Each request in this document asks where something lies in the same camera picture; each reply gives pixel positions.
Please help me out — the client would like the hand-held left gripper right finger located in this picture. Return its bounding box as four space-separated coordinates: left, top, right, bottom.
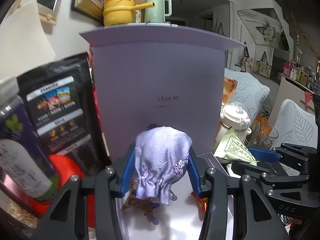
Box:
186 146 285 240

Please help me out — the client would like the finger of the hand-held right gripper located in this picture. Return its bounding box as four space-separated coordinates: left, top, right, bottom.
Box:
248 142 317 167
216 156 310 188

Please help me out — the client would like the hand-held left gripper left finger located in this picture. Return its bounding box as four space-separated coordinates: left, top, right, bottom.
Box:
32 144 137 240

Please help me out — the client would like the green paper packet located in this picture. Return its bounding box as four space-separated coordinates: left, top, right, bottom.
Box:
214 130 258 167

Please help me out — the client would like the shiny red candy packet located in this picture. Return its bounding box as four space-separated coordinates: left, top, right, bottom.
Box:
190 191 209 215

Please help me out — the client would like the brown candy packet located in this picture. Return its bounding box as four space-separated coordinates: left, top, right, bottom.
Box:
121 177 155 213

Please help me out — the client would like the lavender drawstring pouch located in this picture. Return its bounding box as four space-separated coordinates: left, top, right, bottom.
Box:
135 124 192 225

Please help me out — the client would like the lavender gift box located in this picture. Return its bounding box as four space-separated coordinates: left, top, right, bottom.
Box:
78 25 247 240

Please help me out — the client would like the glass cup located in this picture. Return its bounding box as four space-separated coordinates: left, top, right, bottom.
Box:
250 120 279 150

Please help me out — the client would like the large leaf pattern chair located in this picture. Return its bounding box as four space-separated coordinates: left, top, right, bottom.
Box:
271 99 317 150

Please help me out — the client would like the cream thermos jug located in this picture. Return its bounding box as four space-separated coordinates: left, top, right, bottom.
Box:
216 102 252 150

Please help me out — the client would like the red canister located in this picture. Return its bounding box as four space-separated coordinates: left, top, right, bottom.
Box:
32 154 97 230

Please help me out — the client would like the small leaf pattern chair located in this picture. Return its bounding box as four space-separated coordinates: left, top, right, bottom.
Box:
224 67 272 115

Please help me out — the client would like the orange snack bag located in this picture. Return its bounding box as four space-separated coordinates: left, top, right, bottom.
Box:
221 77 238 105

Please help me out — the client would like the row of bottles and jars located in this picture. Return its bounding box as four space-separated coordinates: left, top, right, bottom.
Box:
282 60 320 93

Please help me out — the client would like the canvas tote bag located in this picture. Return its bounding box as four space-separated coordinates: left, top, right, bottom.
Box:
252 51 274 78
235 47 250 73

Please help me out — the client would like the black snack bag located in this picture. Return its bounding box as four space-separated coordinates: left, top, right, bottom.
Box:
16 52 112 178

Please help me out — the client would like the clear jar of tan grains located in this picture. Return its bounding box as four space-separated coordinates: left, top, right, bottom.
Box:
0 190 40 228

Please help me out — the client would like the yellow pot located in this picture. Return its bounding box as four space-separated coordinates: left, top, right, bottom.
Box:
102 0 155 27

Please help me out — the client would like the green electric kettle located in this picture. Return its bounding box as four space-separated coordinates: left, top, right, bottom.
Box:
144 0 173 24

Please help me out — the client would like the white lampshade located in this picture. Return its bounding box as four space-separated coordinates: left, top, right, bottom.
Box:
0 0 56 85

